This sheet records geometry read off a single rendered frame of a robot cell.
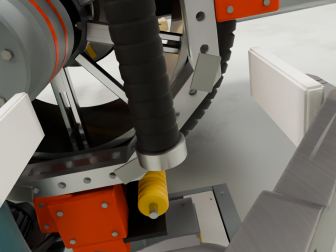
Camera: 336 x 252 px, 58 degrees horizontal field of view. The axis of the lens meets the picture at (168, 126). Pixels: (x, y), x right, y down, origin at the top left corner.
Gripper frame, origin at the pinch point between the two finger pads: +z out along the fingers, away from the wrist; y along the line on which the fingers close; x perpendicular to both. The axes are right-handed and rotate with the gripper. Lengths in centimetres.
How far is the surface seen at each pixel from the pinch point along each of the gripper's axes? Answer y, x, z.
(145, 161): -1.3, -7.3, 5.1
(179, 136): 1.8, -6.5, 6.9
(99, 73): -9.8, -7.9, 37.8
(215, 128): 26, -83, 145
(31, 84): -11.6, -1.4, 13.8
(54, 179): -20.1, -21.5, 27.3
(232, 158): 28, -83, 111
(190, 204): 2, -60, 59
